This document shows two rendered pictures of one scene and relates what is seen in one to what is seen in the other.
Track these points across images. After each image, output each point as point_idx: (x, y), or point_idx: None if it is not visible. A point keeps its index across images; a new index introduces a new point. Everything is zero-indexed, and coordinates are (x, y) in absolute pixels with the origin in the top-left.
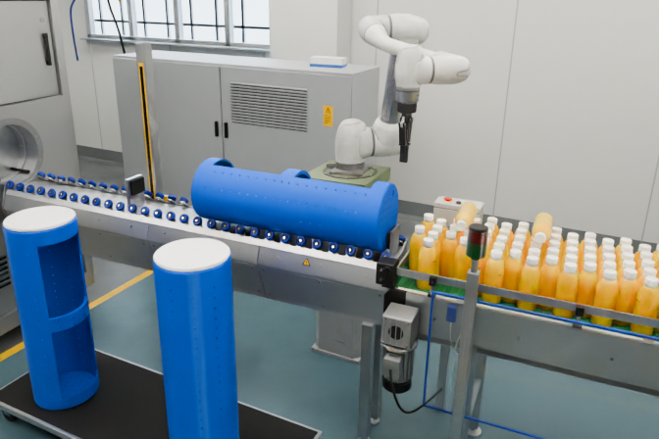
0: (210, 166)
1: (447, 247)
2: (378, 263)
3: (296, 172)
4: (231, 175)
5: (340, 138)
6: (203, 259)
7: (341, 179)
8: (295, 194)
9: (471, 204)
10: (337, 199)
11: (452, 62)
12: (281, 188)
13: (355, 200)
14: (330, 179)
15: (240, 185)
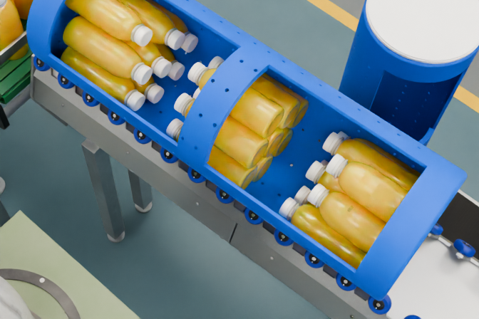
0: (433, 165)
1: None
2: None
3: (233, 55)
4: (376, 119)
5: (16, 295)
6: None
7: (58, 273)
8: (244, 31)
9: None
10: None
11: None
12: (269, 48)
13: None
14: (87, 280)
15: (354, 101)
